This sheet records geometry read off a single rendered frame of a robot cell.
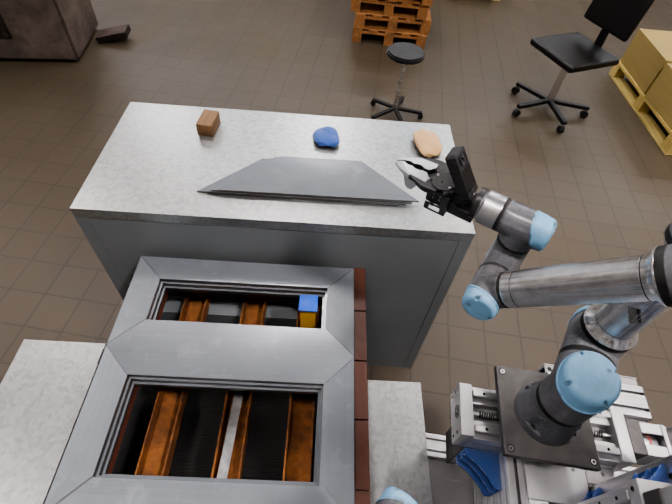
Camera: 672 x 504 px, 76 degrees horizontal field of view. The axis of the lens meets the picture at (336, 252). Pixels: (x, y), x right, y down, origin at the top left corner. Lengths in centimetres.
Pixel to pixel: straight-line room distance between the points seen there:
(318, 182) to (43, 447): 112
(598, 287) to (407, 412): 86
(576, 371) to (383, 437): 66
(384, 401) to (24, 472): 103
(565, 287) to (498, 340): 174
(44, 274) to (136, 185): 143
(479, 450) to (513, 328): 143
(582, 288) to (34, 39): 452
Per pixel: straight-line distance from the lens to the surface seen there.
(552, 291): 87
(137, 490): 130
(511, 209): 96
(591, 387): 106
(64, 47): 470
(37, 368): 167
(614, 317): 107
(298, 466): 144
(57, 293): 282
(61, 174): 353
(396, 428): 149
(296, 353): 135
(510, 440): 119
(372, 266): 158
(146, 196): 156
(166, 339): 143
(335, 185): 150
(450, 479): 200
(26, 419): 161
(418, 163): 101
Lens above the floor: 208
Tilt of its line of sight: 51 degrees down
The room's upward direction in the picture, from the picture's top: 6 degrees clockwise
